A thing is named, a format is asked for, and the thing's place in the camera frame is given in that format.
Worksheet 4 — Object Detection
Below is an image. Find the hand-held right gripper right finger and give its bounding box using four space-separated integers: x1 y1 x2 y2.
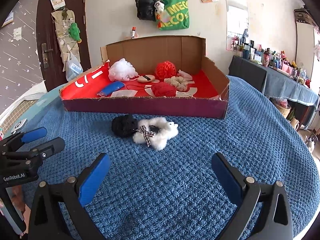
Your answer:
211 152 294 240

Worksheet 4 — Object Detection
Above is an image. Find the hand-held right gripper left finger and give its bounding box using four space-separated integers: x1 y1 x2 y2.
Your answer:
27 153 112 240

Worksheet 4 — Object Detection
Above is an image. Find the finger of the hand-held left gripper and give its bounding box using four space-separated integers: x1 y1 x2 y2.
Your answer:
14 137 66 167
0 127 47 153

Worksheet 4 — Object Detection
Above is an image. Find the black scrunchie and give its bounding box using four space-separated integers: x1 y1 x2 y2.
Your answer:
111 114 138 138

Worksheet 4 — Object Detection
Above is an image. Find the white fluffy plush toy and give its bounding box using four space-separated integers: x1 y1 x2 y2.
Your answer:
132 116 179 151

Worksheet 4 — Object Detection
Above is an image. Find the blue case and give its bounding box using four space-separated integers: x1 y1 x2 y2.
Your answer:
97 81 125 97

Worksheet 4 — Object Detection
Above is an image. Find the cardboard box with red lining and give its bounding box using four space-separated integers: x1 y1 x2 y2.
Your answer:
59 35 230 119

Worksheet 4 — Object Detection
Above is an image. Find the beige crochet scrunchie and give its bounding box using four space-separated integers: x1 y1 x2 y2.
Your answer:
164 76 192 92

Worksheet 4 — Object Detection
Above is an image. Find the red yarn ball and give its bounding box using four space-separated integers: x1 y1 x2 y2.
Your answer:
126 82 177 97

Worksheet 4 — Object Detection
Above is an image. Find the beige powder puff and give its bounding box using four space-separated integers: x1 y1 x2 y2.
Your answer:
137 74 156 83

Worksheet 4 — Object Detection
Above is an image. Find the red foam net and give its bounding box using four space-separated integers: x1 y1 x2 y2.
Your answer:
154 60 177 82

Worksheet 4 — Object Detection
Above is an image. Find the person's left hand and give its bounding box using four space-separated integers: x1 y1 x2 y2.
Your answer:
13 185 26 215

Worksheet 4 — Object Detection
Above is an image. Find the small white box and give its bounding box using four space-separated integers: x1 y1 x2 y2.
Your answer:
11 119 27 133

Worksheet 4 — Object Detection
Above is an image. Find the white plastic sheet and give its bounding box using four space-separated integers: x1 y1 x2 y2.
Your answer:
15 81 48 102

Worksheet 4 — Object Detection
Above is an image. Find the blue knitted blanket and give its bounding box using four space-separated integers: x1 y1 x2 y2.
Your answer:
15 75 320 240

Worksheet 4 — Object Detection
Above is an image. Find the clear plastic bag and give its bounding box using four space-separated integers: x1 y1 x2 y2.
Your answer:
65 52 83 82

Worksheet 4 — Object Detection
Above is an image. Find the woven basket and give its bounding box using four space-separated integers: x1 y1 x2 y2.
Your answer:
272 97 292 118

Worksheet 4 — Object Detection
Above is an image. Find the white bath pouf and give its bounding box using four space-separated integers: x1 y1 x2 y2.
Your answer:
108 58 138 82

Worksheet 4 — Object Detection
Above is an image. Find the beige hanging organizer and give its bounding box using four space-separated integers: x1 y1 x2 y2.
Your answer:
51 9 80 65

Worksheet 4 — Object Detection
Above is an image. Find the table with grey cloth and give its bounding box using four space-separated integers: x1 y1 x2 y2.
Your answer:
265 62 319 130

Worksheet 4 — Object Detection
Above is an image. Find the small pink scrunchie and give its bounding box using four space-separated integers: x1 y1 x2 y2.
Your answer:
177 70 193 82

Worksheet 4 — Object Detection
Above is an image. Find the green plush toy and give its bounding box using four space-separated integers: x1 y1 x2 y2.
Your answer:
69 22 82 43

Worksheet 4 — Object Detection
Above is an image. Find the dark brown door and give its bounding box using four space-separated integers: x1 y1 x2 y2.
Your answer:
36 0 92 93

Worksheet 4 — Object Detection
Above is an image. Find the row of bottles and toys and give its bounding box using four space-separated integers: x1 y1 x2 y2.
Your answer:
231 36 313 88

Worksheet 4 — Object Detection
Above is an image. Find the tall mirror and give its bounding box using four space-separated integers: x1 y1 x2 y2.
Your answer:
296 8 320 62

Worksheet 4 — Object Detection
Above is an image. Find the black bag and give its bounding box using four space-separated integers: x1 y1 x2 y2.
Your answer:
135 0 159 22

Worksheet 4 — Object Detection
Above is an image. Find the green tote bag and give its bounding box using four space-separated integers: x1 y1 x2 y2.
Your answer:
159 0 190 31

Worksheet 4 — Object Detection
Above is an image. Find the metal door handle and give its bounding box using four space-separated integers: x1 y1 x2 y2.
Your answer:
41 43 54 68

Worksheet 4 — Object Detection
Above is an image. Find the white wall picture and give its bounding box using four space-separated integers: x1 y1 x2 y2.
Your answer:
1 10 14 28

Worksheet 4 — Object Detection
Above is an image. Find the wall mirror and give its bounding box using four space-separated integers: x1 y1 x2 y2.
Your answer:
225 0 249 52

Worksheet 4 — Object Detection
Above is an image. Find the white plush keychain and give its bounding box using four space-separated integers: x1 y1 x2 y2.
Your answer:
154 0 165 28

